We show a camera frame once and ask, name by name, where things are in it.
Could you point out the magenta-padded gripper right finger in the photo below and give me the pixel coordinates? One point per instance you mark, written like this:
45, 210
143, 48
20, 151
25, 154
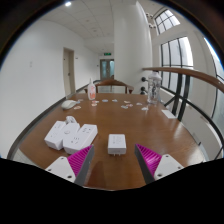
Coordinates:
151, 160

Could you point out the beige single door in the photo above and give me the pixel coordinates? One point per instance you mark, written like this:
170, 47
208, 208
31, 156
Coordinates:
68, 73

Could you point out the wooden armchair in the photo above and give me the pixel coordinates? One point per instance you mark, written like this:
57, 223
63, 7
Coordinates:
110, 82

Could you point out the small upper grid-paned window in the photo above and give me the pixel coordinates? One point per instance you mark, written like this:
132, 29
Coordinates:
166, 20

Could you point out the white power strip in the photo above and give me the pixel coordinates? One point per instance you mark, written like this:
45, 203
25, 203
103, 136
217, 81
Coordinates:
55, 135
80, 138

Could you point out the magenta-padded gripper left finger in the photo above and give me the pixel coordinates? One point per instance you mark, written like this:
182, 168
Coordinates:
78, 161

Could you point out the tall grid-paned window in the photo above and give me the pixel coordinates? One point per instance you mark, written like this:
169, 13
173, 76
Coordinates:
176, 56

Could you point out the clear plastic drink bottle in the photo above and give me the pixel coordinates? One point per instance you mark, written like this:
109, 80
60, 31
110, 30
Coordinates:
154, 88

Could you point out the glass double door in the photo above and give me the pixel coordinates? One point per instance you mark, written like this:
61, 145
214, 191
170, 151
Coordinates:
107, 69

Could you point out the white charger block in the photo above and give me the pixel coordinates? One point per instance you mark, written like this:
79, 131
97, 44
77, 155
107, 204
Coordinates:
117, 143

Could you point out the white pink-labelled squeeze bottle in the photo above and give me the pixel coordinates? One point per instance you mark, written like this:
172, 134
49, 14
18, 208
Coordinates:
91, 91

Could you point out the round ceiling light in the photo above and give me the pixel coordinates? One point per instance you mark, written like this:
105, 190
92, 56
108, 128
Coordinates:
68, 3

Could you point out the wooden-topped black metal railing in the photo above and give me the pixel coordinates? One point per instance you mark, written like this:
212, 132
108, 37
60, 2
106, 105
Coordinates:
186, 73

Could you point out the white flat card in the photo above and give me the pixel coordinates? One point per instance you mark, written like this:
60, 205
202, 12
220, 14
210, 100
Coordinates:
168, 114

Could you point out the green exit sign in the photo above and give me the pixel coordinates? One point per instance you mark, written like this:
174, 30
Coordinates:
107, 53

